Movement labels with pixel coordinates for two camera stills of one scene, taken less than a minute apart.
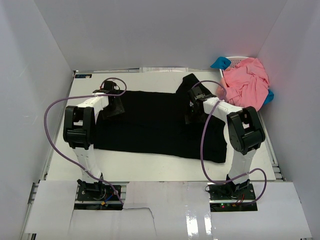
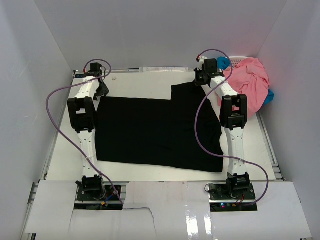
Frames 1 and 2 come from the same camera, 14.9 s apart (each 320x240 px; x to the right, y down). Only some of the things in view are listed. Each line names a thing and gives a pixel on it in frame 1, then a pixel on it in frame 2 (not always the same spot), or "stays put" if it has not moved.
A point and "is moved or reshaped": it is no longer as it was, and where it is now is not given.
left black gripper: [118, 109] -> [104, 91]
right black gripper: [189, 118] -> [197, 81]
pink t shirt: [245, 85] stays put
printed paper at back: [164, 69] stays put
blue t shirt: [222, 63] stays put
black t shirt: [178, 124] is moved or reshaped
